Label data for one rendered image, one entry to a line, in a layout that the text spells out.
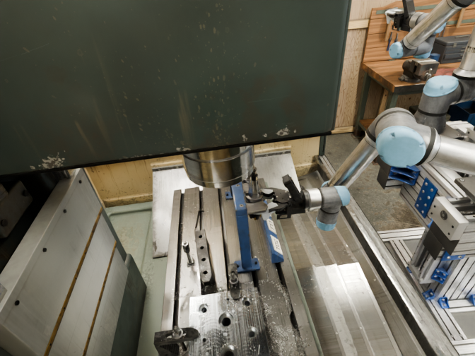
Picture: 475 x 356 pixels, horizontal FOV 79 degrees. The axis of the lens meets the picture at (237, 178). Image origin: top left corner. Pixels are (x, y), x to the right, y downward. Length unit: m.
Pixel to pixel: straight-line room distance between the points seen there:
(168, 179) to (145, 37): 1.47
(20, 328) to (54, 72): 0.50
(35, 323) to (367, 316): 1.10
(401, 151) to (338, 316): 0.70
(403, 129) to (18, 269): 0.98
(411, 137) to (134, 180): 1.57
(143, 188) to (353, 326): 1.43
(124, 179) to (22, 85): 1.53
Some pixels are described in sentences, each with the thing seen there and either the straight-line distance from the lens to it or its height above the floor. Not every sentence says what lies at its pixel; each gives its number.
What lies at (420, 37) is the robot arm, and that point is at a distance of 1.64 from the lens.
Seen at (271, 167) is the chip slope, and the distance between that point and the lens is 1.83.
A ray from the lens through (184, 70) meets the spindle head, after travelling 0.43.
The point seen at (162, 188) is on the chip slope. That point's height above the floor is 0.80.
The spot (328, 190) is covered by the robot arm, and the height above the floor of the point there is 1.20.
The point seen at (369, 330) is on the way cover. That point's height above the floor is 0.71.
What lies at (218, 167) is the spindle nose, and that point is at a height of 1.56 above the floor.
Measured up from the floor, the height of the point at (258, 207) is 1.22.
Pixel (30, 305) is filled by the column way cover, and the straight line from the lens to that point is 0.77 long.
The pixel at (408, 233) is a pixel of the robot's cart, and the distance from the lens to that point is 2.42.
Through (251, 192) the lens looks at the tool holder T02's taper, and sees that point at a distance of 0.98.
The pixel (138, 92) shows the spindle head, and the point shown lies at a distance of 0.45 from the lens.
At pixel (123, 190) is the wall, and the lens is 2.04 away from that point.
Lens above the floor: 1.88
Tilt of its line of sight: 37 degrees down
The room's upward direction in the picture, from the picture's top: 6 degrees counter-clockwise
